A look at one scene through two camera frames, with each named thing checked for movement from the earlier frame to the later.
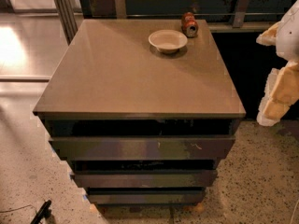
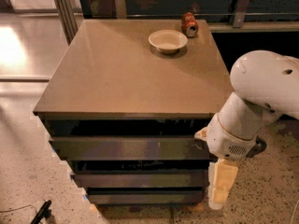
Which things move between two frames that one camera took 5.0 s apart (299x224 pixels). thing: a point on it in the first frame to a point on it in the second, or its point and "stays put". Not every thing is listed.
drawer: (142, 147) stays put
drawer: (145, 178) stays put
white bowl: (167, 40) stays put
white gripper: (290, 36) to (228, 141)
